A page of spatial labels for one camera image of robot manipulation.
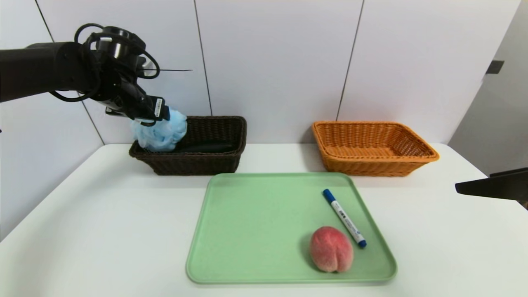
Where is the black leather glasses case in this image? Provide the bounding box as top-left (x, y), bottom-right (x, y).
top-left (177, 142), bottom-right (234, 154)

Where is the light blue bath loofah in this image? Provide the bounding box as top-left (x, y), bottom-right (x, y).
top-left (131, 108), bottom-right (188, 152)

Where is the white marker with blue cap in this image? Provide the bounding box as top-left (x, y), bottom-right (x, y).
top-left (323, 189), bottom-right (367, 248)

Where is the pink peach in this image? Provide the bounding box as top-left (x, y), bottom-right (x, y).
top-left (309, 226), bottom-right (354, 273)

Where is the dark brown wicker basket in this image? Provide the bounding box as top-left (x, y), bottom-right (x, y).
top-left (129, 116), bottom-right (247, 176)

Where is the orange wicker basket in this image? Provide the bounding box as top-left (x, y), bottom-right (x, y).
top-left (311, 121), bottom-right (439, 177)

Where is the green plastic tray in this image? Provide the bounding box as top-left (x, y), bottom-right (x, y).
top-left (186, 172), bottom-right (397, 284)

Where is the thin black looped cable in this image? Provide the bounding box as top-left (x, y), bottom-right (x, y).
top-left (74, 24), bottom-right (160, 80)

